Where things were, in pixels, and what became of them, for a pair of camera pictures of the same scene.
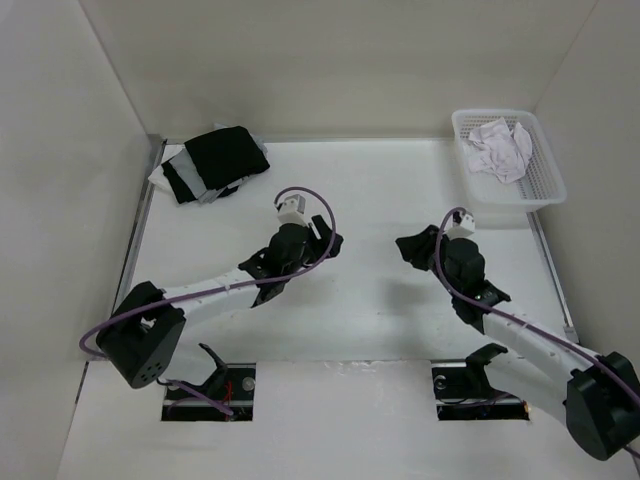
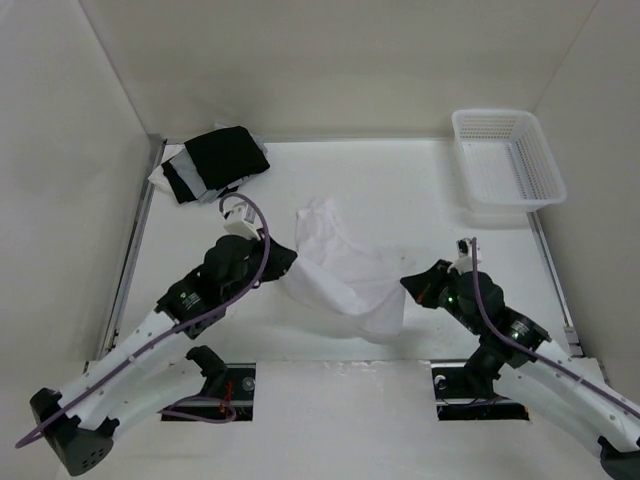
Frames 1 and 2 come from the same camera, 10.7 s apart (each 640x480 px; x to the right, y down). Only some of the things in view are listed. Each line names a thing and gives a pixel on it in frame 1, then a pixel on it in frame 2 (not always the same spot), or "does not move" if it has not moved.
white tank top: (496, 149) -> (339, 287)
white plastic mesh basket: (542, 184) does not move
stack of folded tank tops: (212, 166) does not move
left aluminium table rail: (154, 153) does not move
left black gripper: (323, 243) -> (280, 261)
